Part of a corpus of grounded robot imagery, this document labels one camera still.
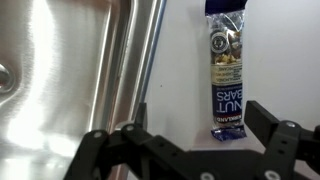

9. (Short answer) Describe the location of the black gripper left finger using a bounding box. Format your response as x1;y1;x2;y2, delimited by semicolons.
63;103;186;180

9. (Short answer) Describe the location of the stainless steel sink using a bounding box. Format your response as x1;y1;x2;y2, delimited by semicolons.
0;0;167;180

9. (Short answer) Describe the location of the sink drain strainer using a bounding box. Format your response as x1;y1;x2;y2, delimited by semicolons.
0;64;15;93

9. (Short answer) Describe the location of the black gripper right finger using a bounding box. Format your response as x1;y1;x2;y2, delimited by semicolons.
244;100;320;180

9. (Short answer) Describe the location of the blue nut bar packet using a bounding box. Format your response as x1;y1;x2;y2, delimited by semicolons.
205;0;247;141

